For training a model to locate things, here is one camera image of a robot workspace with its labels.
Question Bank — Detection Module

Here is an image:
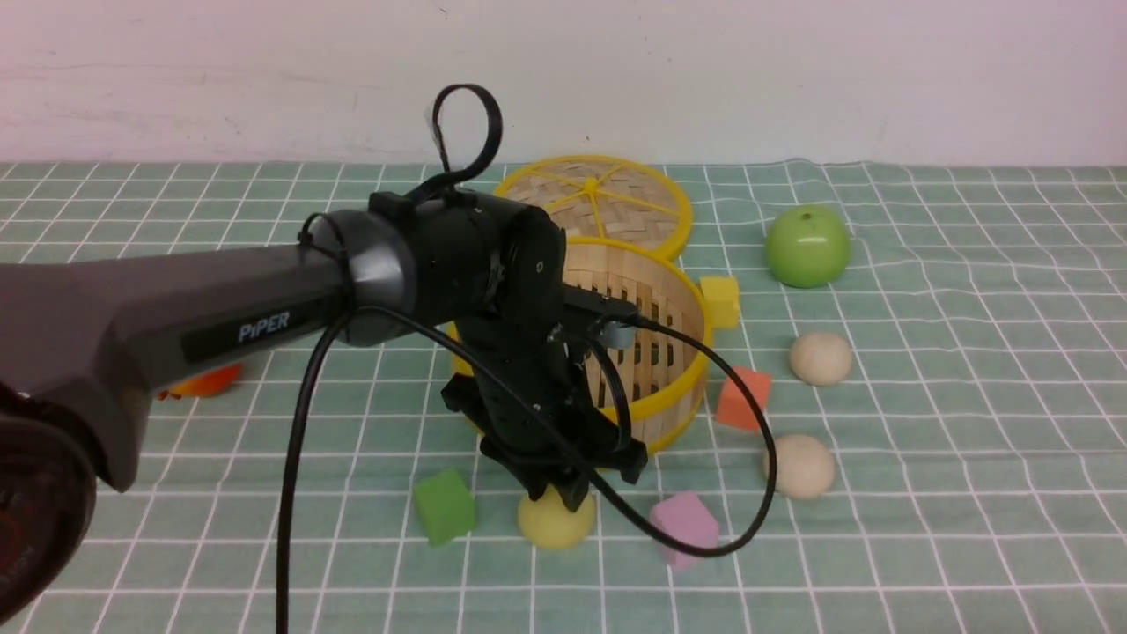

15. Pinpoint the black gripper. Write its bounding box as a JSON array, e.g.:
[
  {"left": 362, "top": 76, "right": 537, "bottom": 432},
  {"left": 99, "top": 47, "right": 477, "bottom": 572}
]
[{"left": 440, "top": 316, "right": 648, "bottom": 514}]

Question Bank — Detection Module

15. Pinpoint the yellow bun front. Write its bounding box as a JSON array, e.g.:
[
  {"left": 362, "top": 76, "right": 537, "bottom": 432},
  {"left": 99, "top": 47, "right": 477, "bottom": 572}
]
[{"left": 518, "top": 486, "right": 597, "bottom": 550}]

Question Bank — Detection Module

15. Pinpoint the white bun front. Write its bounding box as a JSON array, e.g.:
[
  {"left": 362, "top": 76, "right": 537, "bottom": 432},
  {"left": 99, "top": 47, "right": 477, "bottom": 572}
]
[{"left": 774, "top": 434, "right": 837, "bottom": 500}]

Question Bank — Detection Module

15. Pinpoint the white bun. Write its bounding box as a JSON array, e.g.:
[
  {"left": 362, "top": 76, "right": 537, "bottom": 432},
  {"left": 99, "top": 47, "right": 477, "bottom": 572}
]
[
  {"left": 774, "top": 434, "right": 837, "bottom": 500},
  {"left": 789, "top": 330, "right": 854, "bottom": 387}
]

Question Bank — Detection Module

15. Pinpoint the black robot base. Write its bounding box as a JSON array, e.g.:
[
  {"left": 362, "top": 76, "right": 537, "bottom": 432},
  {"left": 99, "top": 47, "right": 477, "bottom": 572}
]
[{"left": 1, "top": 386, "right": 97, "bottom": 623}]

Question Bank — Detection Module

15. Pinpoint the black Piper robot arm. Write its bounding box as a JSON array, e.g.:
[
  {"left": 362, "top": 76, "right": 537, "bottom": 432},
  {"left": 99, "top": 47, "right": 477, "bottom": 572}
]
[{"left": 3, "top": 189, "right": 647, "bottom": 509}]

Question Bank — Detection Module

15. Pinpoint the bamboo steamer tray yellow rim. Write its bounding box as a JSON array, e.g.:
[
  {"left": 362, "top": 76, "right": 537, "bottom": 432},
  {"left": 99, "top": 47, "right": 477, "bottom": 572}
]
[{"left": 449, "top": 236, "right": 713, "bottom": 455}]

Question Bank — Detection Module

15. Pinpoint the woven bamboo steamer lid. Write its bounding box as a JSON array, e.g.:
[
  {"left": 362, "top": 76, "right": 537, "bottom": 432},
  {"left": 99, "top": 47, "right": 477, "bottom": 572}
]
[{"left": 494, "top": 155, "right": 694, "bottom": 261}]

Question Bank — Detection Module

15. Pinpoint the green foam cube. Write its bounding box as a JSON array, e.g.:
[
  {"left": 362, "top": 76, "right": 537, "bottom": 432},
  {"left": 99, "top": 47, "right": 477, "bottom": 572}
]
[{"left": 412, "top": 468, "right": 476, "bottom": 547}]

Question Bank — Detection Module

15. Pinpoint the pink foam cube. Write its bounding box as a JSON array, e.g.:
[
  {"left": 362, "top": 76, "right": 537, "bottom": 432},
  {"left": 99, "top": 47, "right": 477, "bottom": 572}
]
[{"left": 649, "top": 492, "right": 719, "bottom": 550}]

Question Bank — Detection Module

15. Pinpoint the orange foam cube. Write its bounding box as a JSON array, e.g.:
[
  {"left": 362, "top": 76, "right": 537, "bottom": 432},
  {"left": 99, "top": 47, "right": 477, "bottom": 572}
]
[{"left": 715, "top": 366, "right": 773, "bottom": 434}]

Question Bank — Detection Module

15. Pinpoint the yellow foam cube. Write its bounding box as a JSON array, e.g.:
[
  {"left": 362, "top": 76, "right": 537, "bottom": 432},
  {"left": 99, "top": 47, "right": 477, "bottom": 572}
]
[{"left": 699, "top": 276, "right": 740, "bottom": 329}]

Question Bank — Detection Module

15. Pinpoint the green apple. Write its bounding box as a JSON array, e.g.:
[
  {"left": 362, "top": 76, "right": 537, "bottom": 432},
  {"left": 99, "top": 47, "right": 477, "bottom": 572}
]
[{"left": 764, "top": 204, "right": 851, "bottom": 289}]

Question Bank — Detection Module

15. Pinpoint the red apple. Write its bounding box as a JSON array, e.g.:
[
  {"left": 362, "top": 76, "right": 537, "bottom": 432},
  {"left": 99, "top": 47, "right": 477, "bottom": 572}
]
[{"left": 156, "top": 364, "right": 243, "bottom": 402}]

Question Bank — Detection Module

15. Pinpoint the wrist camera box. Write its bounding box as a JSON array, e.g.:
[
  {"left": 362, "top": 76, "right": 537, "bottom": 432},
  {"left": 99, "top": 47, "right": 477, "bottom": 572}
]
[{"left": 560, "top": 284, "right": 639, "bottom": 350}]

